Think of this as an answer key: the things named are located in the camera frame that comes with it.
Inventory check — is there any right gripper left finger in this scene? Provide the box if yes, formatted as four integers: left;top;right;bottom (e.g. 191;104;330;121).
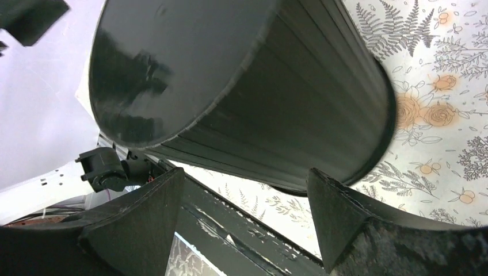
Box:
1;167;185;275

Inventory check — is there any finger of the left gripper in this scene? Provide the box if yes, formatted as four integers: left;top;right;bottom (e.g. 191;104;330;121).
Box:
1;0;70;47

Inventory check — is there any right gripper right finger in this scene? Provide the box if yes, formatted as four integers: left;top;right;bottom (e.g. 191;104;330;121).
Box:
307;168;487;275

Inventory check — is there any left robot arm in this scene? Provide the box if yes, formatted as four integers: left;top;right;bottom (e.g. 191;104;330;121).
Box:
1;1;104;225

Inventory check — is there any black round waste bin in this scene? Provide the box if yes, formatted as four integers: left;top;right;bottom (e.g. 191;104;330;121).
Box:
89;1;397;195

